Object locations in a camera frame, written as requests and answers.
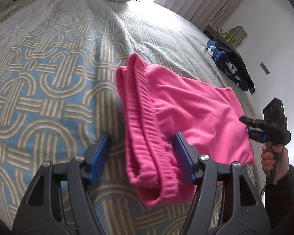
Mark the grey wall switch plate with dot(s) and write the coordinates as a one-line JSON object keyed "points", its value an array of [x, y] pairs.
{"points": [[264, 68]]}

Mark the grey side desk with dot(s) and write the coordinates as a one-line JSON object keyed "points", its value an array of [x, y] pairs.
{"points": [[212, 33]]}

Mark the dark folded clothes pile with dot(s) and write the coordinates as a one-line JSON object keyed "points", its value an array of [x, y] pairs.
{"points": [[231, 64]]}

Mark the patterned blue beige bedspread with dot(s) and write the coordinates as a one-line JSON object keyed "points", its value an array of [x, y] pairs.
{"points": [[58, 61]]}

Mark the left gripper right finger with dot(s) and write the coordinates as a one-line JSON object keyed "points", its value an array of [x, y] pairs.
{"points": [[225, 201]]}

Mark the right forearm black sleeve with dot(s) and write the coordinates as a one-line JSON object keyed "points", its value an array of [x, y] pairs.
{"points": [[279, 198]]}

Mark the person's right hand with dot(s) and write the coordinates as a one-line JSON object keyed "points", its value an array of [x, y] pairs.
{"points": [[268, 160]]}

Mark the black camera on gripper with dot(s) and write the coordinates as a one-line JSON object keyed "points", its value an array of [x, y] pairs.
{"points": [[274, 115]]}

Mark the pink pants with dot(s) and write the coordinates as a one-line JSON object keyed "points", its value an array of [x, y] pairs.
{"points": [[156, 104]]}

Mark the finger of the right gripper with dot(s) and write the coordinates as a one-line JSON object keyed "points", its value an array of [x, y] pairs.
{"points": [[248, 121], [254, 134]]}

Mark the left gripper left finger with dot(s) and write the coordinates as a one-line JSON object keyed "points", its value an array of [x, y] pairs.
{"points": [[57, 200]]}

